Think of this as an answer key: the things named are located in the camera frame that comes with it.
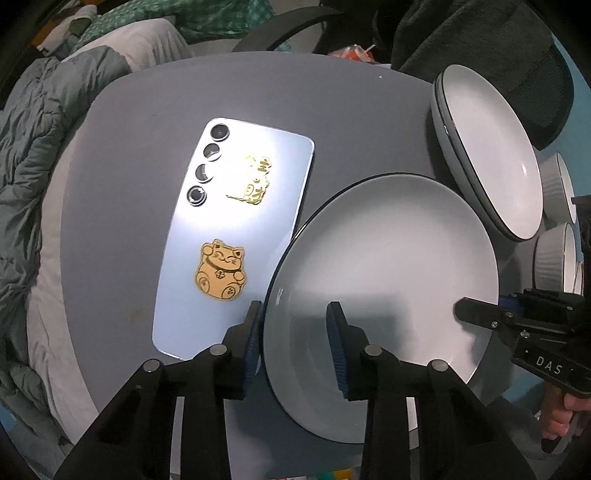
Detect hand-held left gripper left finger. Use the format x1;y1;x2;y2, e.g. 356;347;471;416
54;300;265;480

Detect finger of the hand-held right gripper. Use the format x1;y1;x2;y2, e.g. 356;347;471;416
499;288;587;319
455;298;518;342

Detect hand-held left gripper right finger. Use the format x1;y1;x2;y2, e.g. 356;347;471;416
326;301;536;480

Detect large white plate dark rim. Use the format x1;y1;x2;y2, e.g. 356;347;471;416
262;173;500;445

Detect person's right hand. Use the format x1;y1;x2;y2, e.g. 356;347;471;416
539;388;591;437

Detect light blue smartphone gold stickers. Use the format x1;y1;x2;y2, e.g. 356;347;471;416
151;117;316;361

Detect black mesh office chair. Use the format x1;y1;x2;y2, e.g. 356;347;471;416
231;0;575;151

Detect white bed sheet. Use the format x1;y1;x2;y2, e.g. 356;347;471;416
28;18;195;467

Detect dark grey fleece garment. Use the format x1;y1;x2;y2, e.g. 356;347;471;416
318;0;559;81

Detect orange snack packets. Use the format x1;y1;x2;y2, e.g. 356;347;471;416
336;44;385;64

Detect grey quilted duvet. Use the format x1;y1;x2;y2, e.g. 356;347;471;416
0;46;132;416

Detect green checked blanket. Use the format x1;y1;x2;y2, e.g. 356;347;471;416
78;0;289;52

